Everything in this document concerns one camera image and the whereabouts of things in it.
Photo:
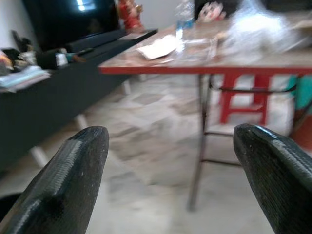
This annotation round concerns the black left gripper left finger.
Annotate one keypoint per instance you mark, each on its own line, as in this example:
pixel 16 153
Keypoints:
pixel 61 185

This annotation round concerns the teal cloth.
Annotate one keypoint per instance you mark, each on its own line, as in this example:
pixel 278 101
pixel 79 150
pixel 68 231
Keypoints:
pixel 304 92

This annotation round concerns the red plastic stool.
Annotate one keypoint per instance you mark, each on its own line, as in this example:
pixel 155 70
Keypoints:
pixel 263 92

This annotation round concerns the black soundbar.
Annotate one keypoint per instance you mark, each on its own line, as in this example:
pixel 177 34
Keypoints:
pixel 97 40

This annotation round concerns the red figurine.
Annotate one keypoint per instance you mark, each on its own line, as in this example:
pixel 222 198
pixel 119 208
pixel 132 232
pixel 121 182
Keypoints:
pixel 130 17

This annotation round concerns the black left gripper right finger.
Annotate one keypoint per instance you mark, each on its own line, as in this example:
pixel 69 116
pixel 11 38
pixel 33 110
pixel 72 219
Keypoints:
pixel 280 180

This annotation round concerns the black flat screen television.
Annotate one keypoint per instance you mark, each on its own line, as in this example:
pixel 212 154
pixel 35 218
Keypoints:
pixel 68 19

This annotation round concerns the long black television console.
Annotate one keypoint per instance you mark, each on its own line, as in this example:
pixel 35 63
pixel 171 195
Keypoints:
pixel 48 97

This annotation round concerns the stack of papers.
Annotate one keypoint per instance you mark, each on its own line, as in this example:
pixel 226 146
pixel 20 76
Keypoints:
pixel 22 78

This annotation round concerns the white paper sheet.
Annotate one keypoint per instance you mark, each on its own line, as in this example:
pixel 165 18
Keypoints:
pixel 158 47

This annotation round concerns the black box white label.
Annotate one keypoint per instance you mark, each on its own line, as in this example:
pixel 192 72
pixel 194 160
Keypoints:
pixel 51 58

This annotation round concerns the clear plastic bottle blue label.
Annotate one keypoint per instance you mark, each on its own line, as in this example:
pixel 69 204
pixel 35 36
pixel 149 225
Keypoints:
pixel 184 17

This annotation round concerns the clear crumpled plastic bag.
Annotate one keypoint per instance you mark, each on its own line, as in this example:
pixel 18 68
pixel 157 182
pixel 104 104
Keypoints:
pixel 258 31

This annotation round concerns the cartoon doll face picture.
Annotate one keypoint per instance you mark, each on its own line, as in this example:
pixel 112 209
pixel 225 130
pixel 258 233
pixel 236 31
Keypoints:
pixel 210 11

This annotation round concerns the red-edged folding table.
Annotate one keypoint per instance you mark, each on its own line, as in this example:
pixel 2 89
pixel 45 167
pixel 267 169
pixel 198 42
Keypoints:
pixel 195 70

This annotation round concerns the black remote control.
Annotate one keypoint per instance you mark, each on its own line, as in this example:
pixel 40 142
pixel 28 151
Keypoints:
pixel 84 51

